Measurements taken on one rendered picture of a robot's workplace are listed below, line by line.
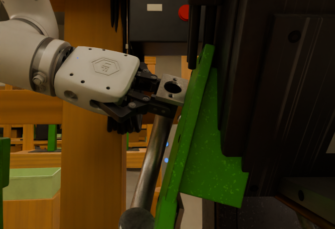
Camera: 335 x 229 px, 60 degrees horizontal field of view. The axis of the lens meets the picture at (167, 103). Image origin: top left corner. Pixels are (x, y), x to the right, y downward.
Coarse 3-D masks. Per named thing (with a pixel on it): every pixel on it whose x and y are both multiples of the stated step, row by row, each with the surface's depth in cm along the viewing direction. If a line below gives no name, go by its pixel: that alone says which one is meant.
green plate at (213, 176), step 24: (192, 72) 39; (216, 72) 32; (192, 96) 30; (216, 96) 32; (192, 120) 30; (216, 120) 31; (192, 144) 31; (216, 144) 31; (168, 168) 35; (192, 168) 31; (216, 168) 31; (240, 168) 31; (168, 192) 29; (192, 192) 31; (216, 192) 31; (240, 192) 31
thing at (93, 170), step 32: (96, 0) 69; (64, 32) 68; (96, 32) 68; (64, 128) 67; (96, 128) 67; (64, 160) 66; (96, 160) 66; (64, 192) 66; (96, 192) 66; (64, 224) 65; (96, 224) 66
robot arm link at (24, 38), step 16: (0, 32) 40; (16, 32) 40; (32, 32) 42; (0, 48) 39; (16, 48) 39; (32, 48) 39; (0, 64) 39; (16, 64) 39; (0, 80) 41; (16, 80) 40
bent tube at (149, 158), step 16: (176, 80) 43; (160, 96) 40; (176, 96) 40; (160, 128) 45; (160, 144) 47; (144, 160) 47; (160, 160) 47; (144, 176) 45; (144, 192) 43; (144, 208) 41
